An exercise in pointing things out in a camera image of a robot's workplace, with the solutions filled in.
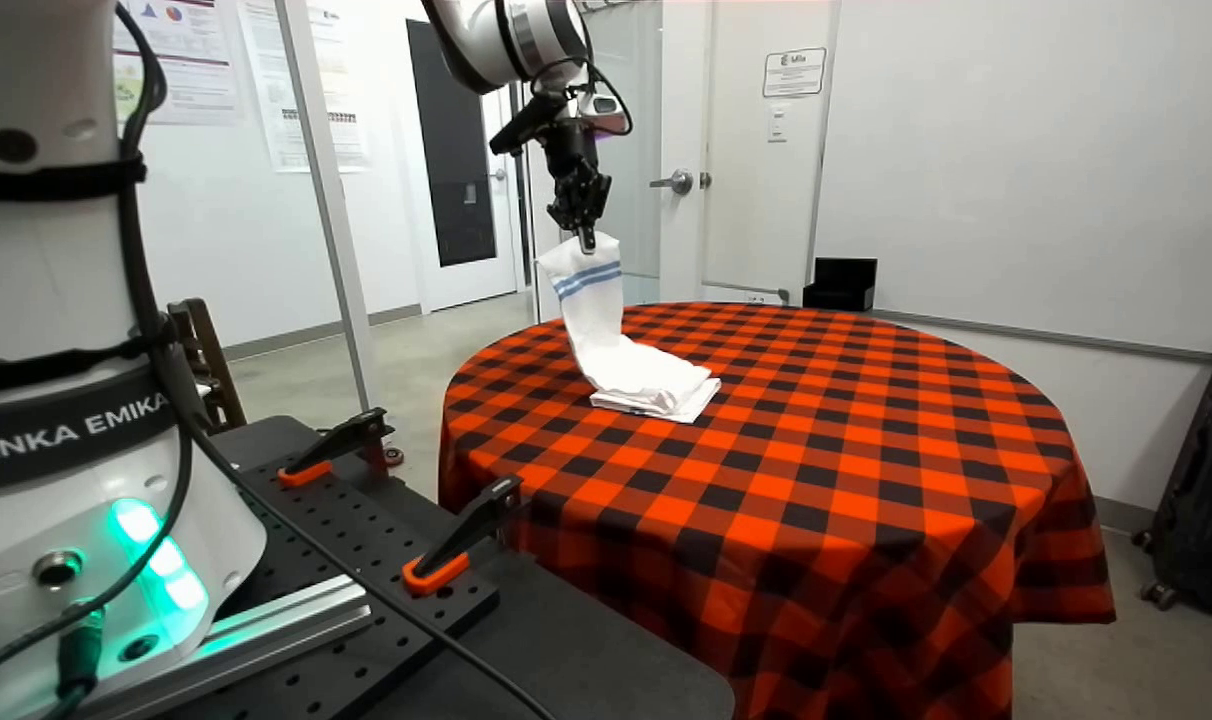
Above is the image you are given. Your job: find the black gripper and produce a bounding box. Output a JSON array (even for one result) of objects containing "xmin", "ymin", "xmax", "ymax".
[{"xmin": 488, "ymin": 93, "xmax": 613, "ymax": 236}]

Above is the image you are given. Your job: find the white towel with blue stripes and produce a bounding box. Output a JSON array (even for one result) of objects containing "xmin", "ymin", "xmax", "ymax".
[{"xmin": 541, "ymin": 232, "xmax": 720, "ymax": 424}]

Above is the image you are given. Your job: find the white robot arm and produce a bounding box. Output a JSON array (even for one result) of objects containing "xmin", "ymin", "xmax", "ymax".
[{"xmin": 0, "ymin": 0, "xmax": 268, "ymax": 720}]

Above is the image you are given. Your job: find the white door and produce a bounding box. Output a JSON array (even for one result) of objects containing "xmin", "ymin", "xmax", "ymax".
[{"xmin": 649, "ymin": 0, "xmax": 837, "ymax": 301}]

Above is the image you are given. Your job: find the metal tripod pole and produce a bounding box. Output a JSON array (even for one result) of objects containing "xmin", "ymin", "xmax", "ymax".
[{"xmin": 274, "ymin": 0, "xmax": 374, "ymax": 411}]

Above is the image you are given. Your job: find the left orange black clamp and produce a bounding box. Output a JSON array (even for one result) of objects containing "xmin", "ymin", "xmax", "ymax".
[{"xmin": 274, "ymin": 409, "xmax": 400, "ymax": 490}]

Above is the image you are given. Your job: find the orange black clamp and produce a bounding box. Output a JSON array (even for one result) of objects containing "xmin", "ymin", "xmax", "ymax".
[
  {"xmin": 400, "ymin": 482, "xmax": 521, "ymax": 598},
  {"xmin": 274, "ymin": 409, "xmax": 400, "ymax": 490}
]

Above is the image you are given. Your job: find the right orange black clamp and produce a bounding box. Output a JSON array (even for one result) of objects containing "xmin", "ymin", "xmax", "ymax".
[{"xmin": 400, "ymin": 482, "xmax": 521, "ymax": 598}]

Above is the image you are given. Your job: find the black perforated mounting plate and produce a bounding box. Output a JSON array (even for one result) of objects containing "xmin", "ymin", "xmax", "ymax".
[{"xmin": 165, "ymin": 462, "xmax": 501, "ymax": 720}]

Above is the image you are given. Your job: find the orange black checkered tablecloth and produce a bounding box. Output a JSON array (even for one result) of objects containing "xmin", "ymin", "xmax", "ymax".
[{"xmin": 438, "ymin": 305, "xmax": 1115, "ymax": 720}]

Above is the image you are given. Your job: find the black box by wall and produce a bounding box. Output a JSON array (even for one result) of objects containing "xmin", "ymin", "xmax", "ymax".
[{"xmin": 802, "ymin": 256, "xmax": 875, "ymax": 314}]

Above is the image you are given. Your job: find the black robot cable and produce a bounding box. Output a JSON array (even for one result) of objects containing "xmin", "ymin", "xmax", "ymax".
[{"xmin": 0, "ymin": 0, "xmax": 564, "ymax": 720}]

